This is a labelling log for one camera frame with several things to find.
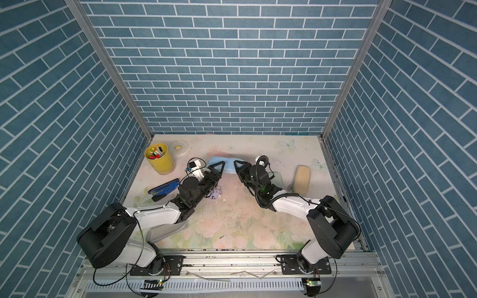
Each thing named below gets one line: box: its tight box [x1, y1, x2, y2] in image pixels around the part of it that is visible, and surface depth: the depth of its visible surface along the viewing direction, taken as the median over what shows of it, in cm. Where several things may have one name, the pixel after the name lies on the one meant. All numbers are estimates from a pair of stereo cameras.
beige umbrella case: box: [293, 165, 311, 195], surface depth 100 cm
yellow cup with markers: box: [144, 142, 174, 176], surface depth 97 cm
